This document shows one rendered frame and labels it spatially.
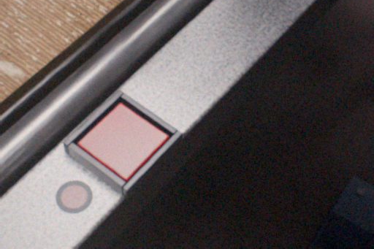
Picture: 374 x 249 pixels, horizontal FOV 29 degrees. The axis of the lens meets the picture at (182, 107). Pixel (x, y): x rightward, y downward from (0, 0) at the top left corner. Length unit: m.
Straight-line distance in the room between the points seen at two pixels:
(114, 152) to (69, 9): 0.17
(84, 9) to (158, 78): 0.10
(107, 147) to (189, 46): 0.15
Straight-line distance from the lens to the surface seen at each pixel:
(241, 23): 0.75
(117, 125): 0.65
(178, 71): 0.70
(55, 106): 0.68
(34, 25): 0.72
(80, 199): 0.63
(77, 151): 0.64
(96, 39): 0.74
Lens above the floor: 1.47
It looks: 55 degrees down
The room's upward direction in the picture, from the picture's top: 4 degrees clockwise
